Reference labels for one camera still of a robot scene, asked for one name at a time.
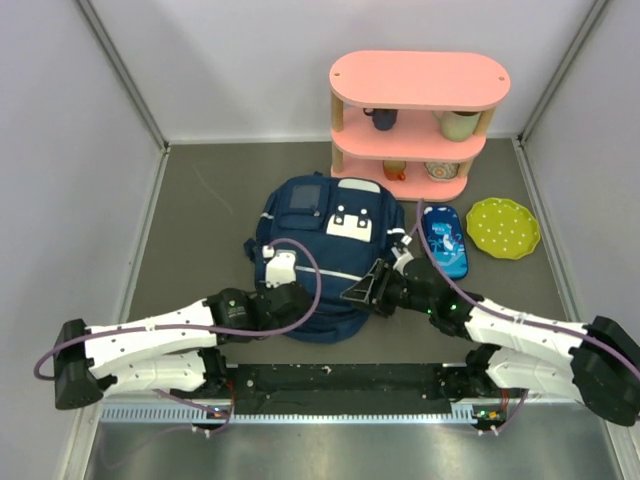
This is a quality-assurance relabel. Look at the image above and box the pink three-tier shelf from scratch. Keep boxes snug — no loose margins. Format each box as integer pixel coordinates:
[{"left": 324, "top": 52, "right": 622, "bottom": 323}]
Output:
[{"left": 329, "top": 50, "right": 511, "bottom": 202}]

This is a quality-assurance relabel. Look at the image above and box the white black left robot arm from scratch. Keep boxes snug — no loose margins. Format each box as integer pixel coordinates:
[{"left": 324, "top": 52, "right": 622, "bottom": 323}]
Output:
[{"left": 53, "top": 283, "right": 313, "bottom": 410}]

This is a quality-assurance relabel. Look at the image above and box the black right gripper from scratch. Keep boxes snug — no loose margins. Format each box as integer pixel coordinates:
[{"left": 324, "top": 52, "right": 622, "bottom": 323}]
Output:
[{"left": 342, "top": 259, "right": 435, "bottom": 318}]

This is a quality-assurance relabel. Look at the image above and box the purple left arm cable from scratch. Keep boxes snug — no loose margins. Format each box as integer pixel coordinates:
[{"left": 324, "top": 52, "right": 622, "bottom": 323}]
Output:
[{"left": 33, "top": 237, "right": 323, "bottom": 436}]

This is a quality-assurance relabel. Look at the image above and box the navy blue backpack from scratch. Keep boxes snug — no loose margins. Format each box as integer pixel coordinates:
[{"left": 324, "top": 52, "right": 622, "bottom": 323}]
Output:
[{"left": 244, "top": 172, "right": 406, "bottom": 344}]

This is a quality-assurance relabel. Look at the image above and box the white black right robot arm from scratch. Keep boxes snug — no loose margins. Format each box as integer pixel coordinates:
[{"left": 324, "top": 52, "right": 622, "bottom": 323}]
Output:
[{"left": 341, "top": 258, "right": 639, "bottom": 427}]

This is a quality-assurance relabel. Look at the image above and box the patterned flower-shaped bowl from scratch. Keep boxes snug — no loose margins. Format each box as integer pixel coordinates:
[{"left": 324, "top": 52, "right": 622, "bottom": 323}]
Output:
[{"left": 424, "top": 162, "right": 459, "bottom": 182}]

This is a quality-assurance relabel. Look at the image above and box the blue dinosaur pencil case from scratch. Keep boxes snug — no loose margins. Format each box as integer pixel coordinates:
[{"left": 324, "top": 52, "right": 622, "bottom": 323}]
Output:
[{"left": 421, "top": 205, "right": 469, "bottom": 280}]

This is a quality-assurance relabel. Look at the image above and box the aluminium frame rail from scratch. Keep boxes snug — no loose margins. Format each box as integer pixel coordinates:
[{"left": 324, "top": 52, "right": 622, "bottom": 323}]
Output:
[{"left": 79, "top": 362, "right": 628, "bottom": 426}]

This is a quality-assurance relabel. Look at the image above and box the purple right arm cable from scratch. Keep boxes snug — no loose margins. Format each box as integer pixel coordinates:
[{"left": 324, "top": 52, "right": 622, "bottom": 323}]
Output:
[{"left": 408, "top": 198, "right": 640, "bottom": 435}]

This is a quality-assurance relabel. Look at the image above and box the orange cup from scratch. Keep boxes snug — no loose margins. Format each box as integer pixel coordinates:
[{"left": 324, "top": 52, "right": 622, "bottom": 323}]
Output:
[{"left": 382, "top": 160, "right": 406, "bottom": 181}]

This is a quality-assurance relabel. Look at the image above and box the green polka dot plate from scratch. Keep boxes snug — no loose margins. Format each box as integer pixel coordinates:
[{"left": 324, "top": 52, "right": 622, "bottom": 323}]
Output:
[{"left": 465, "top": 197, "right": 541, "bottom": 261}]

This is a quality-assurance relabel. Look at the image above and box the pale green mug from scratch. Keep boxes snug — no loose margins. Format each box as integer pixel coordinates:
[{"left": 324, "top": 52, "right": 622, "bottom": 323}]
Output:
[{"left": 432, "top": 111, "right": 480, "bottom": 142}]

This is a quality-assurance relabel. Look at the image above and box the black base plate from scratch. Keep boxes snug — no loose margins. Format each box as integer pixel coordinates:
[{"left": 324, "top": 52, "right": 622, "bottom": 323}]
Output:
[{"left": 217, "top": 363, "right": 502, "bottom": 415}]

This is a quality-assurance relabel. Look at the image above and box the dark blue mug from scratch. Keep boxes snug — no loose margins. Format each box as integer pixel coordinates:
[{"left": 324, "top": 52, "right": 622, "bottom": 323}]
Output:
[{"left": 363, "top": 108, "right": 398, "bottom": 131}]

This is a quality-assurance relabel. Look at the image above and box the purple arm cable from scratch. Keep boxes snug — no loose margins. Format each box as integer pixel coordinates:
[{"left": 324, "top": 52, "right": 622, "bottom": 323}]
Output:
[
  {"left": 408, "top": 198, "right": 640, "bottom": 435},
  {"left": 33, "top": 237, "right": 323, "bottom": 436}
]

